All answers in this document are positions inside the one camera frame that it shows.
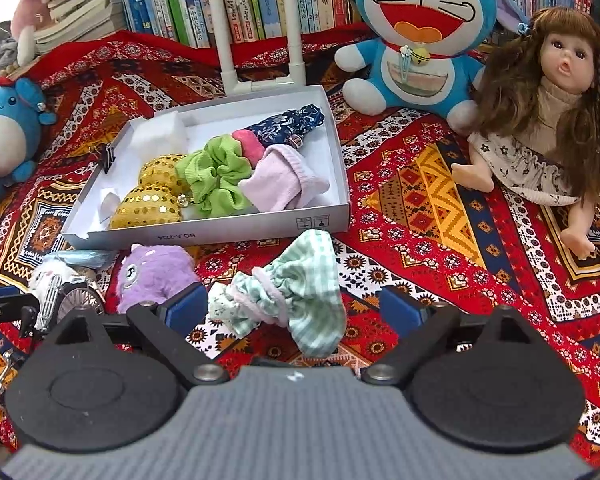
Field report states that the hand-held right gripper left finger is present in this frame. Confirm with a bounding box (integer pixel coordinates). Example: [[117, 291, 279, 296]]
[[40, 282, 231, 386]]

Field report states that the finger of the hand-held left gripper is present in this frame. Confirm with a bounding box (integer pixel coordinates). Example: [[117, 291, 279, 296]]
[[20, 307, 38, 340], [0, 287, 40, 312]]

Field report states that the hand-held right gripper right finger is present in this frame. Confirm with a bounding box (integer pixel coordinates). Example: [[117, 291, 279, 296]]
[[361, 286, 533, 386]]

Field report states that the purple plush toy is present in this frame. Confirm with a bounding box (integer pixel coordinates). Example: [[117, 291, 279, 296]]
[[115, 244, 202, 315]]

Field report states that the white plush toy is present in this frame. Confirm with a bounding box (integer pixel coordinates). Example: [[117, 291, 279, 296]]
[[27, 255, 83, 331]]

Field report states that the light blue pouch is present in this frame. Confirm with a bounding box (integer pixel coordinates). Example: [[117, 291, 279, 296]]
[[55, 250, 118, 271]]

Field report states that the green checked cloth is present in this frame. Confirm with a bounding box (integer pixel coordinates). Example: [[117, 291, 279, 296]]
[[207, 229, 346, 358]]

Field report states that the white cardboard box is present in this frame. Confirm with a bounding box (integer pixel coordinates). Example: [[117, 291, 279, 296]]
[[61, 85, 352, 252]]

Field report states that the pink cloth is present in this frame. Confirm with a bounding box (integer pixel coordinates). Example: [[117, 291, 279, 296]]
[[237, 144, 331, 213]]

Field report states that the navy floral scrunchie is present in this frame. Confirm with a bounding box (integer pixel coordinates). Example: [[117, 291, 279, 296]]
[[242, 104, 326, 151]]

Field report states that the red patterned blanket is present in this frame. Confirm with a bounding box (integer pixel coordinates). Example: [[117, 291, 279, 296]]
[[0, 30, 600, 466]]

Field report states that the gold sequin bow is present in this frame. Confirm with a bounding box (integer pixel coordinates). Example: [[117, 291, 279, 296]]
[[109, 154, 191, 231]]

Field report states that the green scrunchie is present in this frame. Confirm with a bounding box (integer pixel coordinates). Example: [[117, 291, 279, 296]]
[[175, 136, 256, 218]]

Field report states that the round blue plush toy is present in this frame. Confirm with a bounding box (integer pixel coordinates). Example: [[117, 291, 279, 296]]
[[0, 77, 58, 201]]

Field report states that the long-haired doll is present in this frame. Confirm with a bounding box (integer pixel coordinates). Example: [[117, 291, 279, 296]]
[[450, 6, 600, 261]]

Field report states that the blue cat plush toy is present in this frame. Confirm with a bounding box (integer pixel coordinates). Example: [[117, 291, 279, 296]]
[[335, 0, 498, 133]]

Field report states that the grey knitted cloth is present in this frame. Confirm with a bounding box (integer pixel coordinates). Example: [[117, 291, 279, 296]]
[[0, 21, 21, 73]]

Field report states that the pink rabbit plush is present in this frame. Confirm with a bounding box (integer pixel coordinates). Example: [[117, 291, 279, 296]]
[[10, 0, 56, 68]]

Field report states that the stack of lying books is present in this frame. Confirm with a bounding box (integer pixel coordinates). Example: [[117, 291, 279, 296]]
[[32, 0, 128, 56]]

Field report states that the row of upright books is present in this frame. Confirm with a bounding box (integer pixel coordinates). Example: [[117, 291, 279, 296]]
[[115, 0, 600, 48]]

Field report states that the white pipe frame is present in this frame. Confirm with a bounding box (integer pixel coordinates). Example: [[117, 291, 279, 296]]
[[202, 0, 308, 96]]

